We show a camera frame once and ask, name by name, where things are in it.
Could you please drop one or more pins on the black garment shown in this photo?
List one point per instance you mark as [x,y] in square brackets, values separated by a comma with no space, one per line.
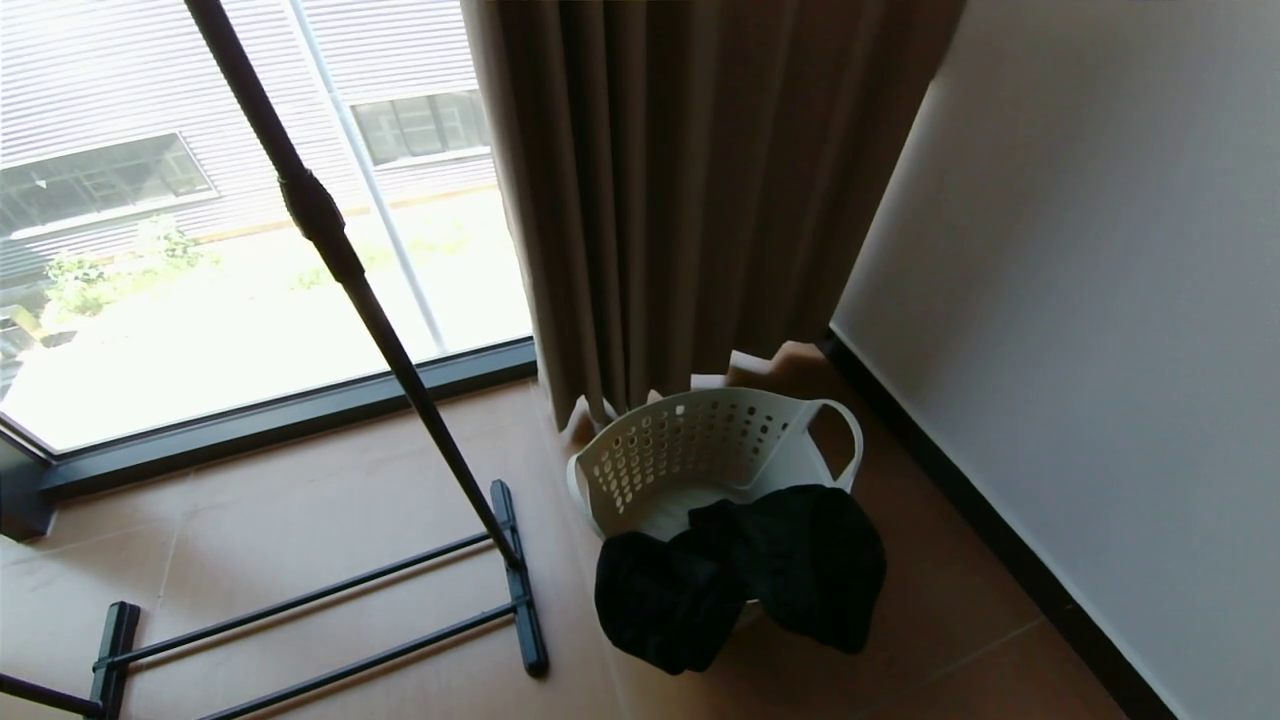
[800,570]

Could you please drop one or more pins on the white laundry basket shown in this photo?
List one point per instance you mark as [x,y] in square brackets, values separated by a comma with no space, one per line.
[790,450]

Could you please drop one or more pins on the black clothes rack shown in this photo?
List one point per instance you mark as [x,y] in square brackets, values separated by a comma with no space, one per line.
[320,220]

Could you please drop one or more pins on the brown curtain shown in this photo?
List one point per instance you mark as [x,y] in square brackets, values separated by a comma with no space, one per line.
[700,200]

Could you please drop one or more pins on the window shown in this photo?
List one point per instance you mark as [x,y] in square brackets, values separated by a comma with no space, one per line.
[150,300]

